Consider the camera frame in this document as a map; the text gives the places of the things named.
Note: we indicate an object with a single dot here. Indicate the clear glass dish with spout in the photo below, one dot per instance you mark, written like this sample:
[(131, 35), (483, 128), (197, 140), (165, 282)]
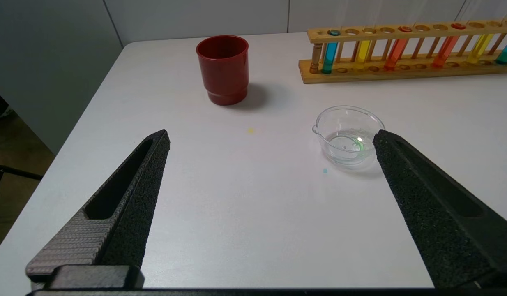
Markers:
[(339, 144)]

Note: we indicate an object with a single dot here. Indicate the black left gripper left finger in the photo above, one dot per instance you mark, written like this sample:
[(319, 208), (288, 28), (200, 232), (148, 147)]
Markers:
[(130, 213)]

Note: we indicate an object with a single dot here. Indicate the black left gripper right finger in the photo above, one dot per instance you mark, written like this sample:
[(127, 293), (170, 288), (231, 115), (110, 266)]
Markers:
[(434, 213)]

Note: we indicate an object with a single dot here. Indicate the test tube with red liquid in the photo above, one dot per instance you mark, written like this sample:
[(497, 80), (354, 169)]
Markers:
[(395, 53), (445, 51)]

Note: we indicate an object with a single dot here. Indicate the red plastic cup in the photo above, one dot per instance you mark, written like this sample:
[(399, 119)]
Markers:
[(224, 70)]

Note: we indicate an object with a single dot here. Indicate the wooden test tube rack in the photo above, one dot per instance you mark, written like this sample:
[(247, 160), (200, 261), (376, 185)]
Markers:
[(401, 76)]

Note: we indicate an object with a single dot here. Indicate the test tube with yellow liquid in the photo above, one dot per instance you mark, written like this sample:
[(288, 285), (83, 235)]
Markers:
[(479, 47), (363, 51)]

